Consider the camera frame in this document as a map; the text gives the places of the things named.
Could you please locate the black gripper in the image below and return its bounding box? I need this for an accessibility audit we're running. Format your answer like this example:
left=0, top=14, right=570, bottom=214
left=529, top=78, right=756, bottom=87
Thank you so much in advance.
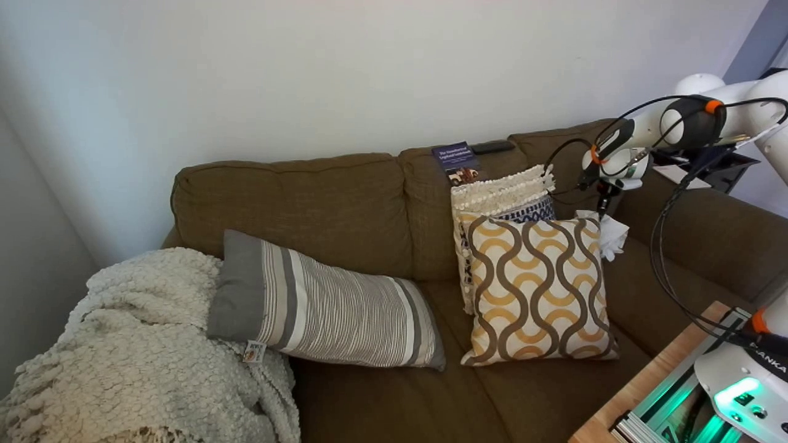
left=590, top=176, right=625, bottom=222

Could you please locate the white towel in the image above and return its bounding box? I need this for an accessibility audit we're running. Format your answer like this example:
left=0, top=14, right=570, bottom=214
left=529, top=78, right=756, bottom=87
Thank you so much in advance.
left=574, top=208, right=632, bottom=267

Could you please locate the beige patterned back pillow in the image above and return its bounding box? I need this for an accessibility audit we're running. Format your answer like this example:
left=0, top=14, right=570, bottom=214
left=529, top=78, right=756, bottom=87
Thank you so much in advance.
left=449, top=163, right=562, bottom=317

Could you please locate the yellow grey wave pillow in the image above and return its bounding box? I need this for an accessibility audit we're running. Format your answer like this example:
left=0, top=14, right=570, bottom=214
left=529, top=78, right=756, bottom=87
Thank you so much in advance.
left=458, top=210, right=621, bottom=370

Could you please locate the dark side furniture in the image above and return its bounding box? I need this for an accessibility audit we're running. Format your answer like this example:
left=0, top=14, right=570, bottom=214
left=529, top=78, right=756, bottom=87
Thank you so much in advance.
left=654, top=144, right=761, bottom=194

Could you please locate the black remote control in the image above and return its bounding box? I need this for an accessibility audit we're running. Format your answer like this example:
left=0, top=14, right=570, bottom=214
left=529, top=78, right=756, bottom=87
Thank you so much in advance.
left=467, top=139, right=517, bottom=157

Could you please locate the blue booklet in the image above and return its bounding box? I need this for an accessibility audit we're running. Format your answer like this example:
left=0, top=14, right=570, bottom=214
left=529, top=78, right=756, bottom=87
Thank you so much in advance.
left=431, top=141, right=488, bottom=188

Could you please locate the wooden table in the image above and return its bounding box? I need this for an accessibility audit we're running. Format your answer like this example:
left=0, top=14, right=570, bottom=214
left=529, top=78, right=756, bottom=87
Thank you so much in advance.
left=567, top=297, right=740, bottom=443

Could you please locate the brown fabric sofa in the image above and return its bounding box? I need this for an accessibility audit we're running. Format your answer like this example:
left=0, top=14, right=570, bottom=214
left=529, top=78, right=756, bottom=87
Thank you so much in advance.
left=163, top=115, right=788, bottom=443

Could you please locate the grey striped pillow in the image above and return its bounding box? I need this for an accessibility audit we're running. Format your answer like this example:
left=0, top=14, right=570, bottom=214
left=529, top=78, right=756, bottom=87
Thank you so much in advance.
left=205, top=227, right=449, bottom=374

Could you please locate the cream knitted blanket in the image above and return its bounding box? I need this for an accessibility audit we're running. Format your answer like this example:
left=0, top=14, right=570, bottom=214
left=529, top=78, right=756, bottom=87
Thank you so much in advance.
left=0, top=243, right=302, bottom=443

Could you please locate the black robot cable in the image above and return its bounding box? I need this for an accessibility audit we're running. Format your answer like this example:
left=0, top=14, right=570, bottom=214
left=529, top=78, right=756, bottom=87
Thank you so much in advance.
left=538, top=94, right=788, bottom=342

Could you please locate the aluminium frame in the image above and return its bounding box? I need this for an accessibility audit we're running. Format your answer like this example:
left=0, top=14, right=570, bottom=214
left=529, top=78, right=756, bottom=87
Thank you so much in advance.
left=611, top=306, right=753, bottom=443

